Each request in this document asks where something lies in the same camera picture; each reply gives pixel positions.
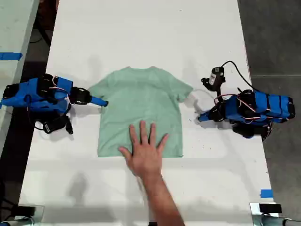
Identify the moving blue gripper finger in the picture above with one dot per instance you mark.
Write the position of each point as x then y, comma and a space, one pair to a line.
98, 101
204, 116

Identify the pale green T-shirt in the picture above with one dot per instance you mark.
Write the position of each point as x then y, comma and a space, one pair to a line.
141, 99

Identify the person's forearm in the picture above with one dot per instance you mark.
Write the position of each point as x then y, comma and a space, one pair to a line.
162, 202

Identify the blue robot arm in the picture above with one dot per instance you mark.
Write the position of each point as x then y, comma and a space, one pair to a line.
33, 94
270, 106

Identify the person's hand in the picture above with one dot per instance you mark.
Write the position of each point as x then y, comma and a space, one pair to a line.
145, 157

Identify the long blue tape strip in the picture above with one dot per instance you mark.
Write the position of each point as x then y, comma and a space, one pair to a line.
10, 56

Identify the short blue tape strip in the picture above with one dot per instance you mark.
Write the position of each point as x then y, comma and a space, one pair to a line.
266, 193

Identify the pale side table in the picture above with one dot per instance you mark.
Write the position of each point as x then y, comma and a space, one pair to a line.
14, 28

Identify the small black box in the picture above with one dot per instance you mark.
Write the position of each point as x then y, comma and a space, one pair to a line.
270, 208
26, 210

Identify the black camera stalk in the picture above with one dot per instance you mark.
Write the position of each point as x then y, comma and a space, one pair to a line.
219, 90

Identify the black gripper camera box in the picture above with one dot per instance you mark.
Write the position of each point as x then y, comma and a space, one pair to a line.
214, 77
54, 125

